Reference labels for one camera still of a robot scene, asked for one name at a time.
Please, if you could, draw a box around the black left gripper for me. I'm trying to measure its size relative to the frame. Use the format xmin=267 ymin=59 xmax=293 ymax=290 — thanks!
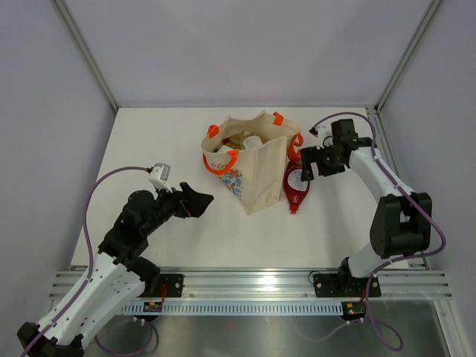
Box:
xmin=142 ymin=181 xmax=213 ymax=237

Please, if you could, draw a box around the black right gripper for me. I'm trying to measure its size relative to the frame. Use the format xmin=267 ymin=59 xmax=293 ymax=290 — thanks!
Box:
xmin=300 ymin=143 xmax=345 ymax=181

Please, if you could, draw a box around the red Fairy dish soap bottle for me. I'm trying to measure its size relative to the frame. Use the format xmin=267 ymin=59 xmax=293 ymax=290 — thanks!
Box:
xmin=283 ymin=161 xmax=310 ymax=214

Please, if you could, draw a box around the canvas bag with orange handles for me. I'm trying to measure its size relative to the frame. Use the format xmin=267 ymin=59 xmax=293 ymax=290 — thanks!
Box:
xmin=201 ymin=111 xmax=302 ymax=215

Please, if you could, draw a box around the white plastic bottle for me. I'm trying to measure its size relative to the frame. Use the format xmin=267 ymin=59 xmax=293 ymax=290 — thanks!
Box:
xmin=242 ymin=135 xmax=263 ymax=149

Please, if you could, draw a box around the yellow Fairy dish soap bottle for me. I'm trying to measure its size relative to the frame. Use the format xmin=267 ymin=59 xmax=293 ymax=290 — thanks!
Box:
xmin=222 ymin=138 xmax=244 ymax=150

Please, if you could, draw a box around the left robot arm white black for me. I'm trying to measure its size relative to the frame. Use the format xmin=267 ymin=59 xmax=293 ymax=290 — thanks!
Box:
xmin=17 ymin=182 xmax=213 ymax=356

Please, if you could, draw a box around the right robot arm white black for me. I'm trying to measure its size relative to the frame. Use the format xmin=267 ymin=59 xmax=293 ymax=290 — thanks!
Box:
xmin=300 ymin=112 xmax=432 ymax=295

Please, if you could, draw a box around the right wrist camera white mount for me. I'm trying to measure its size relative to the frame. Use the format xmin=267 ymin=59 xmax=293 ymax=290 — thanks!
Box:
xmin=309 ymin=125 xmax=332 ymax=147

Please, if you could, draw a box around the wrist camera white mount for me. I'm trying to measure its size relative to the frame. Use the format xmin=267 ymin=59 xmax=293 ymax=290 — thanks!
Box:
xmin=148 ymin=163 xmax=173 ymax=193
xmin=309 ymin=125 xmax=332 ymax=147

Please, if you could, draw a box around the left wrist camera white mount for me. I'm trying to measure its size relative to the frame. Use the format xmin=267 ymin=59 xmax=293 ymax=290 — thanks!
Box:
xmin=148 ymin=163 xmax=173 ymax=193

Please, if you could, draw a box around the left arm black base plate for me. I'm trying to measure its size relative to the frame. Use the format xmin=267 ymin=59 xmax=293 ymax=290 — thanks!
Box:
xmin=140 ymin=273 xmax=184 ymax=298

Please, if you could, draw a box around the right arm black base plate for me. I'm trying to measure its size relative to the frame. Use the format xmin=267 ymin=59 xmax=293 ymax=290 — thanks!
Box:
xmin=308 ymin=271 xmax=382 ymax=298

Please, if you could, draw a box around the white slotted cable duct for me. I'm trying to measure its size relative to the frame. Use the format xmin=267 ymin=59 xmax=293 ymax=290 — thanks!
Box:
xmin=120 ymin=300 xmax=365 ymax=316

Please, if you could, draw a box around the aluminium front rail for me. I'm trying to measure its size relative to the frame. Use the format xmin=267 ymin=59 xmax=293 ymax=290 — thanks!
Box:
xmin=48 ymin=264 xmax=453 ymax=300

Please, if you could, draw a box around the aluminium frame post right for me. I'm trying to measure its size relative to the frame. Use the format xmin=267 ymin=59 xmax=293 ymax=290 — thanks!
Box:
xmin=374 ymin=0 xmax=445 ymax=114

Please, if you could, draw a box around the aluminium frame post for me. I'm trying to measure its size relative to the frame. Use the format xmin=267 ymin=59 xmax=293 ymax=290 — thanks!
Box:
xmin=51 ymin=0 xmax=120 ymax=114
xmin=374 ymin=0 xmax=445 ymax=114

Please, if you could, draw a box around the aluminium frame post left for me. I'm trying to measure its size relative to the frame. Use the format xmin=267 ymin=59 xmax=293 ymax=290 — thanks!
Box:
xmin=51 ymin=0 xmax=120 ymax=114

